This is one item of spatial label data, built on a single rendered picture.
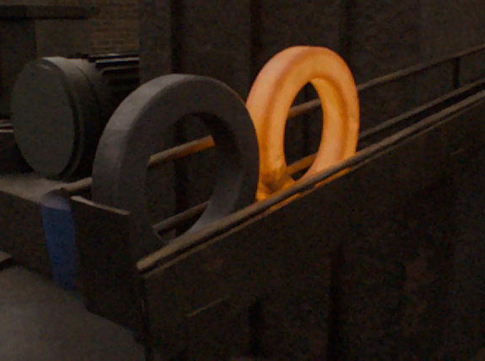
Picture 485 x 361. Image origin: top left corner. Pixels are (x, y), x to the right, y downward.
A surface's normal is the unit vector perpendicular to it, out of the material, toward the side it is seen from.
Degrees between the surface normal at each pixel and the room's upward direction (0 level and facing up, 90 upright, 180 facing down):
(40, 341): 0
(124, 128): 53
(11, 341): 0
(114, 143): 61
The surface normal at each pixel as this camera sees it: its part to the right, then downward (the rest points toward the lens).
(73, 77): 0.54, -0.57
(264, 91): -0.54, -0.39
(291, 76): 0.76, 0.16
